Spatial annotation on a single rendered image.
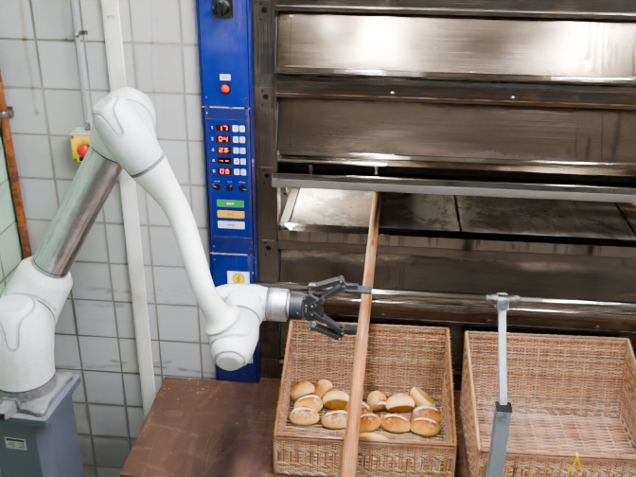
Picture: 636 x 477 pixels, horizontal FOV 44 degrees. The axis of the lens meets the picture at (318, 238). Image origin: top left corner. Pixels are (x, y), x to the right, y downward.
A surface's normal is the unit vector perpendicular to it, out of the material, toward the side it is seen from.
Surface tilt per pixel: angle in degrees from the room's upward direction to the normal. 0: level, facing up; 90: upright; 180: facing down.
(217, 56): 90
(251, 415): 0
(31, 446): 90
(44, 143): 90
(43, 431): 90
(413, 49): 70
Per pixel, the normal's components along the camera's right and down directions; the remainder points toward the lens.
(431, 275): -0.08, 0.09
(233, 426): 0.01, -0.90
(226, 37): -0.10, 0.42
